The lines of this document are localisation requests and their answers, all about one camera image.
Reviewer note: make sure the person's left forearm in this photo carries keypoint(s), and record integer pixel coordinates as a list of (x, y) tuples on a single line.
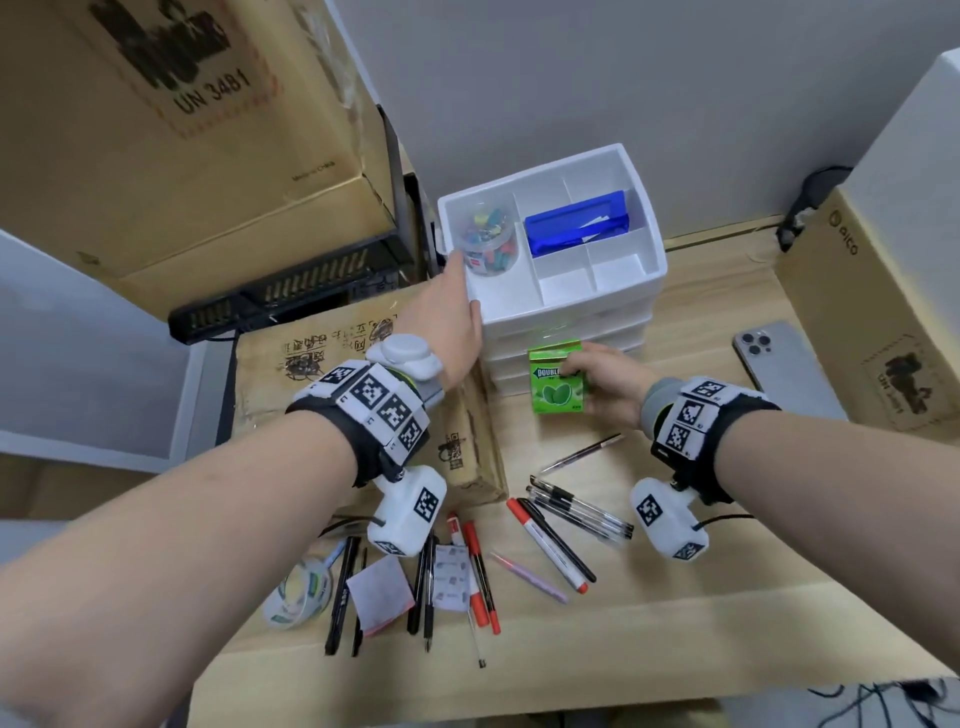
[(187, 562)]

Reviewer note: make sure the black marker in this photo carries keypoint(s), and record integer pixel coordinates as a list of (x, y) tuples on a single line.
[(562, 544)]

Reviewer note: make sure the pink sticky note pad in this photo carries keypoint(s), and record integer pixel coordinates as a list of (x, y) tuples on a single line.
[(379, 596)]

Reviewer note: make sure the fat white marker orange cap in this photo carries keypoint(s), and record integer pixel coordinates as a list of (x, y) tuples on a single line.
[(456, 532)]

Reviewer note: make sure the white framed grey panel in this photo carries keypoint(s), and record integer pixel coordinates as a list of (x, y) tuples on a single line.
[(90, 360)]

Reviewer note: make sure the clear tape roll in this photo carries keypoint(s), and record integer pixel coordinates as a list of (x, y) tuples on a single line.
[(279, 607)]

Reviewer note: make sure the person's right hand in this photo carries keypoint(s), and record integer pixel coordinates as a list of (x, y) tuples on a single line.
[(619, 390)]

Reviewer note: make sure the grey smartphone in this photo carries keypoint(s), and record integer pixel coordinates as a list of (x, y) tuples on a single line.
[(787, 367)]

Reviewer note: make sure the person's right forearm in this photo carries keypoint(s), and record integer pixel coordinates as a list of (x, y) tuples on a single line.
[(847, 510)]

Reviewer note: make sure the white plastic drawer organizer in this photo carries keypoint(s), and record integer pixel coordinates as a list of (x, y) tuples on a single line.
[(570, 292)]

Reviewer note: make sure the thin black orange pen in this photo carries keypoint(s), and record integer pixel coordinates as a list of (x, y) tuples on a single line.
[(480, 570)]

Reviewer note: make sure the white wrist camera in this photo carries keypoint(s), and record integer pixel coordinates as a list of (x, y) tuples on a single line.
[(409, 514), (667, 521)]

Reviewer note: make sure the purple pen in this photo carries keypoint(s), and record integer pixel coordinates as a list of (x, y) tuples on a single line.
[(529, 577)]

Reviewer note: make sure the single black gel pen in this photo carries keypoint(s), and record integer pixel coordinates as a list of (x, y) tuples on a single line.
[(581, 454)]

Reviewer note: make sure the slim white marker red cap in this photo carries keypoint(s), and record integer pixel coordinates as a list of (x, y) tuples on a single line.
[(547, 547)]

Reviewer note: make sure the green gum packet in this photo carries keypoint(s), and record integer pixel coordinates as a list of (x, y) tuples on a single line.
[(559, 386)]

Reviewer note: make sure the flat brown cardboard sheet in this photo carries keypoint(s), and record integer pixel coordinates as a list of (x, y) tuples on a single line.
[(60, 487)]

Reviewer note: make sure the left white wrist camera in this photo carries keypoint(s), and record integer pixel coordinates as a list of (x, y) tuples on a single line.
[(409, 514)]

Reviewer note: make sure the person's left hand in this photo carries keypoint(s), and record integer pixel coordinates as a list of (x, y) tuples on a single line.
[(450, 330)]

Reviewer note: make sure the bunch of clear gel pens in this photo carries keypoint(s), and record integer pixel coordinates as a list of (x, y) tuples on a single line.
[(581, 510)]

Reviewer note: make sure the left marker wrist band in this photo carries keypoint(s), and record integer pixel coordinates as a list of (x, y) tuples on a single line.
[(375, 405)]

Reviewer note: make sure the taped brown cardboard box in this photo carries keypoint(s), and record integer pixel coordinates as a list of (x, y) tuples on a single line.
[(300, 360)]

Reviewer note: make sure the blue pen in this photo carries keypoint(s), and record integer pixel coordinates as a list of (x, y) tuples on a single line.
[(335, 555)]

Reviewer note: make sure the right marker wrist band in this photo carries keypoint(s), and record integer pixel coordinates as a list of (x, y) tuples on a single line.
[(697, 427)]

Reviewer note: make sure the marker wrist band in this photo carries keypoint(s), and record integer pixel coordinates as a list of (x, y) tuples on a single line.
[(375, 405), (697, 427)]

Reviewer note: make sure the printed notes pack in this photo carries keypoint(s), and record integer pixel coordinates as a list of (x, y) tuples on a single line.
[(452, 577)]

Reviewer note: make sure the pile of colourful binder clips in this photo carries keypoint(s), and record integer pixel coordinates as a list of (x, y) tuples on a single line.
[(487, 232)]

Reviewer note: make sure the black vented device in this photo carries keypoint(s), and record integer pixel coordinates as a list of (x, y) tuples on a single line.
[(300, 289)]

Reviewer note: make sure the clear plastic jar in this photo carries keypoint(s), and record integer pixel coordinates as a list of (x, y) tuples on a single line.
[(489, 244)]

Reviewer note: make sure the clear ballpoint pen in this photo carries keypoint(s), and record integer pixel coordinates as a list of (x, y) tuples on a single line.
[(478, 645)]

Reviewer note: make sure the open brown cardboard box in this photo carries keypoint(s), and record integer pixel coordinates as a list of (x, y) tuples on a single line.
[(187, 150)]

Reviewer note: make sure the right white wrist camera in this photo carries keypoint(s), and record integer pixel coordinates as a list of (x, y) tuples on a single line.
[(667, 521)]

